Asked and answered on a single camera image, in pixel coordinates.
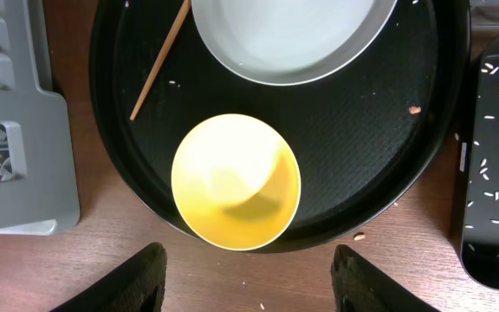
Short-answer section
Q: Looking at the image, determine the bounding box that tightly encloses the yellow bowl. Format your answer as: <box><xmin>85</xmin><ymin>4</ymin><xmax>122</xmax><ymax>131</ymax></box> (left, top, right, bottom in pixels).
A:
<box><xmin>171</xmin><ymin>114</ymin><xmax>301</xmax><ymax>251</ymax></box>

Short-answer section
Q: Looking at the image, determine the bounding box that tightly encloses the black rectangular bin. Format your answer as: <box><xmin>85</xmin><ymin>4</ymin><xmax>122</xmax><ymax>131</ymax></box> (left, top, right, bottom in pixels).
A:
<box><xmin>451</xmin><ymin>36</ymin><xmax>499</xmax><ymax>290</ymax></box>

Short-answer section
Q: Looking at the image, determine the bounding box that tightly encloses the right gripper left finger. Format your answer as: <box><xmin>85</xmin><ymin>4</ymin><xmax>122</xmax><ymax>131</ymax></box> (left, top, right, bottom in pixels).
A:
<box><xmin>55</xmin><ymin>242</ymin><xmax>167</xmax><ymax>312</ymax></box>

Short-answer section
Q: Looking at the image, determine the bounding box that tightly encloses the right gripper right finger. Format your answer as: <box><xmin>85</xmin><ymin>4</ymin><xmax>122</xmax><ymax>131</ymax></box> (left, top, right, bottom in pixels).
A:
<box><xmin>330</xmin><ymin>244</ymin><xmax>436</xmax><ymax>312</ymax></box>

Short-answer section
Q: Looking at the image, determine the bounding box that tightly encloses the grey round plate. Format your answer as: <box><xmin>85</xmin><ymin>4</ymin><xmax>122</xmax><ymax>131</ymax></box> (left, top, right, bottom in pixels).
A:
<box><xmin>191</xmin><ymin>0</ymin><xmax>397</xmax><ymax>87</ymax></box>

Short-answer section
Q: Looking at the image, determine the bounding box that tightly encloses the round black tray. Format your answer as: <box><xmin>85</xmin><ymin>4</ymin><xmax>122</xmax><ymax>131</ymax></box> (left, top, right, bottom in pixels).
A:
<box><xmin>89</xmin><ymin>0</ymin><xmax>470</xmax><ymax>253</ymax></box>

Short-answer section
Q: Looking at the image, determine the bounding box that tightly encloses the grey dishwasher rack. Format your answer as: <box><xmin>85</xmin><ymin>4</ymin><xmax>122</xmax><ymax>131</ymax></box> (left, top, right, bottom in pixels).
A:
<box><xmin>0</xmin><ymin>0</ymin><xmax>81</xmax><ymax>236</ymax></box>

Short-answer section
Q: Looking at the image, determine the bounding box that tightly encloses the wooden chopstick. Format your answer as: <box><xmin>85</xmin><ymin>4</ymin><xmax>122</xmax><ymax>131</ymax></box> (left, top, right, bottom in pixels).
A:
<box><xmin>129</xmin><ymin>0</ymin><xmax>191</xmax><ymax>121</ymax></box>

